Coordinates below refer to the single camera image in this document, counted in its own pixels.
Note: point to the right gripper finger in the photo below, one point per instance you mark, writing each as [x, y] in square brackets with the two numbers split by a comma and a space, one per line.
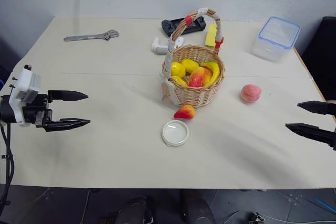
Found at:
[312, 132]
[317, 107]

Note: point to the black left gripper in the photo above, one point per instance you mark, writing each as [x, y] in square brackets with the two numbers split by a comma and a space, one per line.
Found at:
[39, 115]

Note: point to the pink peach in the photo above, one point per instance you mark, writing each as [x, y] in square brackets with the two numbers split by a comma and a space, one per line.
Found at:
[250, 93]

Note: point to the grey adjustable wrench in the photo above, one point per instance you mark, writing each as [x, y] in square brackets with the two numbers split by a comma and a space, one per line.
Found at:
[89, 36]

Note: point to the clear container with blue lid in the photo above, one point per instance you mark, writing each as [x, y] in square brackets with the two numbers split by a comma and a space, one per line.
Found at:
[275, 40]

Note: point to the white round lid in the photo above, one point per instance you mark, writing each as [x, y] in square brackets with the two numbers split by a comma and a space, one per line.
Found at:
[175, 132]

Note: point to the round yellow lemon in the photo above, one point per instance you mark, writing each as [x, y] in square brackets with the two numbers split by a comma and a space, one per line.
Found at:
[178, 69]

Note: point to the large red yellow mango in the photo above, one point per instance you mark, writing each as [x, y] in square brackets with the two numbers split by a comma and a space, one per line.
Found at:
[197, 77]

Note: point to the yellow sponge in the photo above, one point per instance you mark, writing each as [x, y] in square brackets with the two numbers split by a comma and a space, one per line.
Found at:
[210, 36]

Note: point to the yellow pear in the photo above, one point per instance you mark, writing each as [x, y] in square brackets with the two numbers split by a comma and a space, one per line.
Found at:
[190, 65]

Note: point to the black handheld game console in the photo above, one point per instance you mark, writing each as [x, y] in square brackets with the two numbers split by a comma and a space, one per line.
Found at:
[195, 24]

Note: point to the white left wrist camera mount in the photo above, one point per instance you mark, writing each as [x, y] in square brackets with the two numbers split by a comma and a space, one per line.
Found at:
[24, 90]

